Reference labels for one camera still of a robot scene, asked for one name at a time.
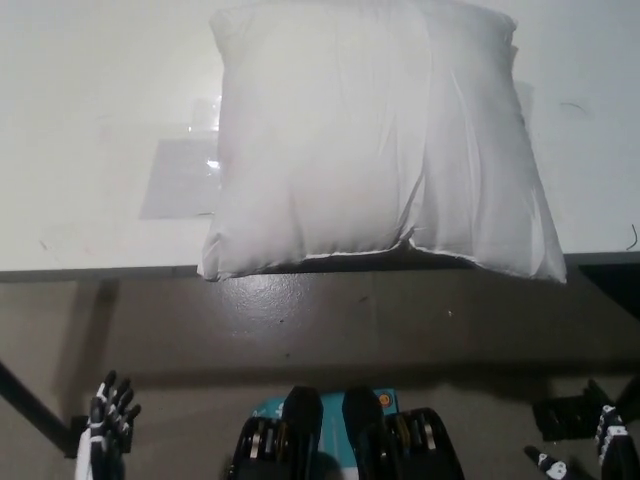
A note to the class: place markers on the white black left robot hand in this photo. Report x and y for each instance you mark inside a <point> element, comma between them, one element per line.
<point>107,415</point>

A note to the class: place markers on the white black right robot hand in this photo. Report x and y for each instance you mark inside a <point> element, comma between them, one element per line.
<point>612,435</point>

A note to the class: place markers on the white pillow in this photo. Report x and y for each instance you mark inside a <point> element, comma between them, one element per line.
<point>360,150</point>

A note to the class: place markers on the black robot torso teal top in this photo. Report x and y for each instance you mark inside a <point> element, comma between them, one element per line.
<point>350,440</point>

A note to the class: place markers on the black diagonal table leg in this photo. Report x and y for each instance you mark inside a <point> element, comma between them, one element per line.
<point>35,397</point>

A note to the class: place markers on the clear plastic sheet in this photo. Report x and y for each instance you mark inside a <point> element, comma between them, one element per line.
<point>185,175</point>

